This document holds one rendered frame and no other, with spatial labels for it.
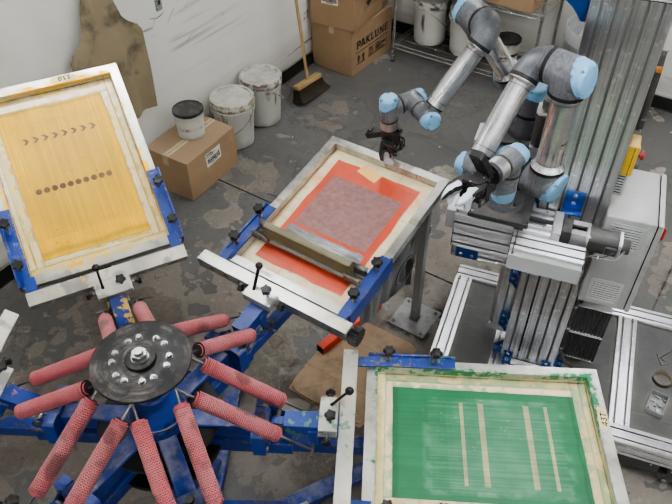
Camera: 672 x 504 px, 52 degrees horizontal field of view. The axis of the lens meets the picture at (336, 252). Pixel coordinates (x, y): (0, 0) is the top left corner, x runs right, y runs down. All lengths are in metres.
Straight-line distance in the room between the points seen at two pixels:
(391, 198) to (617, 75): 0.99
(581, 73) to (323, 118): 3.36
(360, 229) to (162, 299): 1.64
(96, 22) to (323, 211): 1.94
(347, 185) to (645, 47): 1.26
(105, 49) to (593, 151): 2.79
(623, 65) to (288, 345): 2.19
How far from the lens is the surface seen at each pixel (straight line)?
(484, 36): 2.69
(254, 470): 3.38
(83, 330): 4.07
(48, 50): 4.15
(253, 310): 2.53
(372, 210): 2.87
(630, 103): 2.58
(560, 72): 2.29
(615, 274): 2.99
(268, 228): 2.73
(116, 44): 4.35
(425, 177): 2.94
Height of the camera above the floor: 2.94
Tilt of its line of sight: 44 degrees down
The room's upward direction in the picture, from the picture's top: straight up
